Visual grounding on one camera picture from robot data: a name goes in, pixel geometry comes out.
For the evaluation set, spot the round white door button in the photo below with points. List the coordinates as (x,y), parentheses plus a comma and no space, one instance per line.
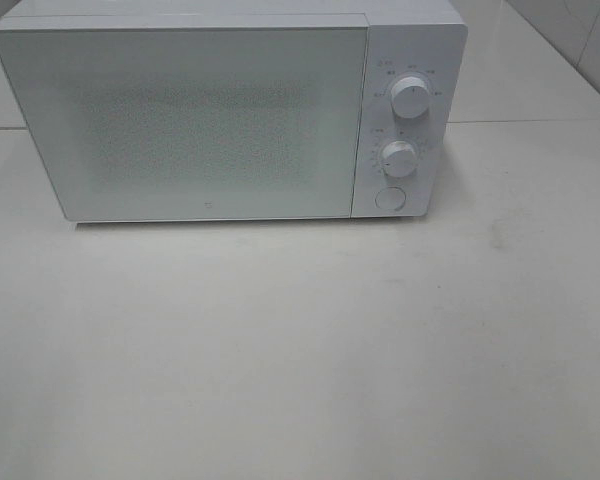
(391,199)

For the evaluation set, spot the white microwave knob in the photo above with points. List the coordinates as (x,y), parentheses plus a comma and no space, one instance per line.
(410,96)
(399,159)

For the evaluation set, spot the white microwave door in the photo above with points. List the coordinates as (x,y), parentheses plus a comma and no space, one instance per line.
(186,125)

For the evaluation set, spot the white microwave oven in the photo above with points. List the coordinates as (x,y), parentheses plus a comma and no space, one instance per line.
(402,37)

